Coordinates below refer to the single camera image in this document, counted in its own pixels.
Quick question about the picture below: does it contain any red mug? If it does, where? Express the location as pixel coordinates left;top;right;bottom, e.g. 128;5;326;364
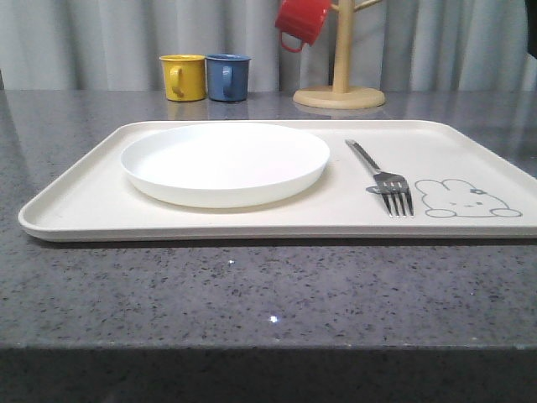
274;0;331;53

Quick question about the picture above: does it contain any silver metal fork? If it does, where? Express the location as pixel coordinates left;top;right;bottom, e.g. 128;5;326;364
345;139;414;217

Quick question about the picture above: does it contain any white round plate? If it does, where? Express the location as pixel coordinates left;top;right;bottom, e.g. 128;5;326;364
121;122;330;208

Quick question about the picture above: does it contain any cream rabbit serving tray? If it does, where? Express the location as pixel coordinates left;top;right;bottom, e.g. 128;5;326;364
18;120;536;242

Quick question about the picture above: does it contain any dark robot arm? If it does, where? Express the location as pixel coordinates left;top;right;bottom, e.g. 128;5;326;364
524;0;537;58

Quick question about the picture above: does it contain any blue mug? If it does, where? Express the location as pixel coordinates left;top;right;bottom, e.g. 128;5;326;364
206;54;251;102

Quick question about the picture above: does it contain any wooden mug tree stand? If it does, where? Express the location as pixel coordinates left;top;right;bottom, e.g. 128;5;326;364
293;1;385;110

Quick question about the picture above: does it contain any yellow mug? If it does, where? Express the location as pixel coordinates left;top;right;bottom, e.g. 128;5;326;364
159;54;206;102

